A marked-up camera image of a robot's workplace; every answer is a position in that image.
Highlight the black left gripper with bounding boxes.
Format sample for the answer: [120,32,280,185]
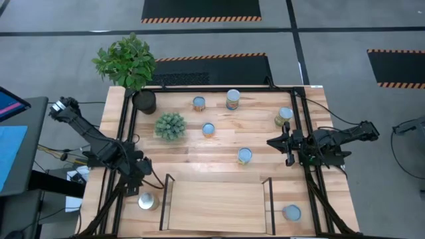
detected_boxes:
[125,157,154,197]

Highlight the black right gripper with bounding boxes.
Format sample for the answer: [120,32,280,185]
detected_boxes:
[267,122,306,167]

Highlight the tin can shiny silver lid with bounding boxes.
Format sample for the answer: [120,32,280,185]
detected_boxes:
[137,191,160,212]

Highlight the black beans can yellow label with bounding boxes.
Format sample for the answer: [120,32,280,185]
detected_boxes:
[236,147,254,166]

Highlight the mixed vegetables can white label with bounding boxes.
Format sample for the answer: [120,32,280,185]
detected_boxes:
[282,204,303,222]

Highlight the yellow can red dots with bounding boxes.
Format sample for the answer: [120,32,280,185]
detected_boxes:
[201,122,216,139]

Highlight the white paper sheet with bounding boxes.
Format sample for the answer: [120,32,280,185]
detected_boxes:
[65,165,91,213]

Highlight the small succulent white pot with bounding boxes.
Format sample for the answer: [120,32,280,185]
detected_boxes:
[153,112,187,143]

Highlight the black mat orange hazard stripe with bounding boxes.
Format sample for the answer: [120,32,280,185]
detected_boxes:
[366,48,425,90]
[147,52,274,86]
[141,0,262,25]

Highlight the grey desk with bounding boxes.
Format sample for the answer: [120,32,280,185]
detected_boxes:
[0,96,50,197]

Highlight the leafy green plant black pot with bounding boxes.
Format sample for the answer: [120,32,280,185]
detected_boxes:
[91,32,157,116]

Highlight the blue sheet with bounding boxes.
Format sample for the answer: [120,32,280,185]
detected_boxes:
[0,125,29,193]

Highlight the laptop screen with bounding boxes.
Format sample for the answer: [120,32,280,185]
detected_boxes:
[0,86,32,123]

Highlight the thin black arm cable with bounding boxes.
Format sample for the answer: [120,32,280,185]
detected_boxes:
[294,92,362,127]

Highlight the thick black cable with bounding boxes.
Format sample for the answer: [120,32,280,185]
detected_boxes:
[264,75,278,90]

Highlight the wooden shelf black metal frame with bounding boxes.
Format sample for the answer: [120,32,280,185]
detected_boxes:
[158,173,277,236]

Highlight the black aluminium table frame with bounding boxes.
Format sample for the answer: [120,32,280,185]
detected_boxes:
[78,85,358,238]

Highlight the black floor cable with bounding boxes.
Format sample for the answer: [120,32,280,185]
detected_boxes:
[390,127,425,181]

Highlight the dark desk pedestal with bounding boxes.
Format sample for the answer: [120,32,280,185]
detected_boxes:
[0,189,44,239]

